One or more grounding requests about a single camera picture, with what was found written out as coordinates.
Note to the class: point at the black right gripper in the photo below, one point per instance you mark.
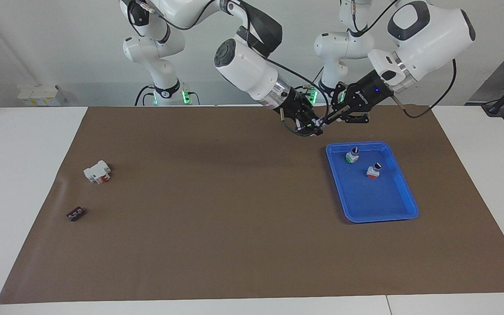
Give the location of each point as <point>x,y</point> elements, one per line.
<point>290,105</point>

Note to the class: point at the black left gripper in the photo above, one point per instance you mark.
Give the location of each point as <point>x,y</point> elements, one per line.
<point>372,95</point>

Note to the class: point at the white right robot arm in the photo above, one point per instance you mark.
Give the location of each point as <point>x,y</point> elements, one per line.
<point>243,65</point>

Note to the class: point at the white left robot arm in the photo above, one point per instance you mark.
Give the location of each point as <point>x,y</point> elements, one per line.
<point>431,35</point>

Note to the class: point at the blue plastic tray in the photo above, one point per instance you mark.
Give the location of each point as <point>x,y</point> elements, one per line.
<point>379,197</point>

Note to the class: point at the brown table mat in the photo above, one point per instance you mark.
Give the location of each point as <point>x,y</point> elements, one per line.
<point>234,218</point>

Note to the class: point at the white circuit breaker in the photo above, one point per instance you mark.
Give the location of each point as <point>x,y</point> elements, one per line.
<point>96,172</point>

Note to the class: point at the small black terminal block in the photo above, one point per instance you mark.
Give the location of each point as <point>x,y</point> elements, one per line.
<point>76,214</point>

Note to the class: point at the white power strip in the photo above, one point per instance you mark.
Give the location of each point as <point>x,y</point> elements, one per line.
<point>37,94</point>

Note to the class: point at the red-base knob switch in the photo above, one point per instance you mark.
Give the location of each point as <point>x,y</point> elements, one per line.
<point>373,171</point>

